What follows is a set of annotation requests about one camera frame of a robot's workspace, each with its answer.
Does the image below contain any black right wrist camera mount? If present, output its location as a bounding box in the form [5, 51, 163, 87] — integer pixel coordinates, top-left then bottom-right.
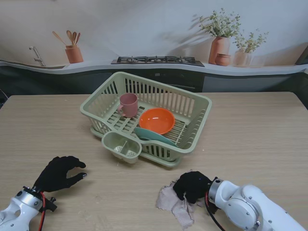
[207, 202, 221, 215]

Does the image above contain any pink plastic cup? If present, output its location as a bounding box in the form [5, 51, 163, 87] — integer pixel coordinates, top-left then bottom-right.
[116, 93, 139, 118]

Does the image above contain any orange plastic bowl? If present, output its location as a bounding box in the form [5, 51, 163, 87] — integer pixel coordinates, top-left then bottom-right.
[139, 107, 176, 135]

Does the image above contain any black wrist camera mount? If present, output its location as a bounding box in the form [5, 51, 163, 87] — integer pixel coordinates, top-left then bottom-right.
[207, 202, 221, 215]
[43, 196, 58, 212]

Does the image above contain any printed kitchen backdrop banner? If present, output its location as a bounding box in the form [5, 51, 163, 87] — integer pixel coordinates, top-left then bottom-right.
[0, 0, 308, 96]

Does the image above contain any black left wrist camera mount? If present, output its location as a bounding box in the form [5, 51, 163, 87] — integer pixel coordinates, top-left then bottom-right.
[43, 196, 58, 212]

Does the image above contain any pale green cutlery holder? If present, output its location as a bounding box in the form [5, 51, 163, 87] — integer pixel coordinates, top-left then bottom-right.
[101, 131, 142, 165]

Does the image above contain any teal plate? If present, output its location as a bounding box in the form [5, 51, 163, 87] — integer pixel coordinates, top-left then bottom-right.
[134, 127, 179, 147]

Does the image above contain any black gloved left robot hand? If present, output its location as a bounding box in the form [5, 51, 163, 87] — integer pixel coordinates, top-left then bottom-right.
[33, 155, 88, 193]

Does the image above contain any grey cleaning cloth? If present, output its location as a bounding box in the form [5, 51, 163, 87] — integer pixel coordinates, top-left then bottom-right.
[155, 179, 205, 229]

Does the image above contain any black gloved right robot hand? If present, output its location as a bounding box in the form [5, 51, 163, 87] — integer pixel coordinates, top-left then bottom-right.
[172, 171, 214, 205]

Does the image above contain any pale green plastic dish rack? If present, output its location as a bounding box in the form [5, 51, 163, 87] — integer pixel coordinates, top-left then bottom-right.
[79, 71, 213, 154]

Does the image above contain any red black right arm cable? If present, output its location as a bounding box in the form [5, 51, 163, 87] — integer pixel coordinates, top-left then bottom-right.
[204, 191, 228, 231]

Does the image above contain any red left arm cable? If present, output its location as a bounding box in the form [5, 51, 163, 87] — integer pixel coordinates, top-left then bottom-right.
[37, 192, 48, 231]

